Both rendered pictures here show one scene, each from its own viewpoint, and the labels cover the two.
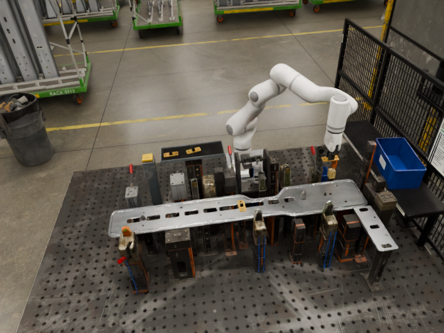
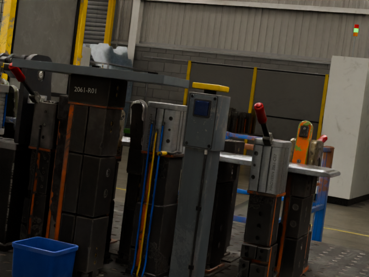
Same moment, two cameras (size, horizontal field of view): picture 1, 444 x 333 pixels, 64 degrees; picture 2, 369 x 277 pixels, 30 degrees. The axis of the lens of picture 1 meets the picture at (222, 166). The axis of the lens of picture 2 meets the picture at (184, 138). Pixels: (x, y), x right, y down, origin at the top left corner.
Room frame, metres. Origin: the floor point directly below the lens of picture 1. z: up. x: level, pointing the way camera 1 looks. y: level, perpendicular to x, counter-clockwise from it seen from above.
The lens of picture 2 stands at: (2.92, 1.04, 1.12)
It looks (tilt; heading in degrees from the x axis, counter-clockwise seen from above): 3 degrees down; 207
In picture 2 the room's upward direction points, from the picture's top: 7 degrees clockwise
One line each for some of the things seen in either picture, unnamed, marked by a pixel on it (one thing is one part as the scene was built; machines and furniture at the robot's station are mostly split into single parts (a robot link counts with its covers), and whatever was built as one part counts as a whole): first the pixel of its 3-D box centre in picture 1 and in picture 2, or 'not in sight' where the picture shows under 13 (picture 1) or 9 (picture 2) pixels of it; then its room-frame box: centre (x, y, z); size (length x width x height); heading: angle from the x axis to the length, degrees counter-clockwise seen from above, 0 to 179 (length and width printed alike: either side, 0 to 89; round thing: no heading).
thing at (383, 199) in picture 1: (379, 220); not in sight; (1.30, -0.84, 0.88); 0.08 x 0.08 x 0.36; 5
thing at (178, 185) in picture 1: (182, 205); (158, 189); (1.50, 0.25, 0.90); 0.13 x 0.10 x 0.41; 5
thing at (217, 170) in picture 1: (220, 195); (63, 176); (1.57, 0.02, 0.90); 0.05 x 0.05 x 0.40; 5
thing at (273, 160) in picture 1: (271, 187); not in sight; (1.59, -0.30, 0.91); 0.07 x 0.05 x 0.42; 5
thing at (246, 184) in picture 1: (252, 186); (3, 147); (1.57, -0.17, 0.94); 0.18 x 0.13 x 0.49; 95
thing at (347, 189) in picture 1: (238, 207); (88, 134); (1.35, -0.07, 1.00); 1.38 x 0.22 x 0.02; 95
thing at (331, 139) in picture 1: (333, 137); not in sight; (1.40, -0.55, 1.38); 0.10 x 0.07 x 0.11; 5
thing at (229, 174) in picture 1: (230, 197); (45, 177); (1.55, -0.04, 0.89); 0.13 x 0.11 x 0.38; 5
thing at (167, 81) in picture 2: (191, 151); (100, 73); (1.67, 0.17, 1.16); 0.37 x 0.14 x 0.02; 95
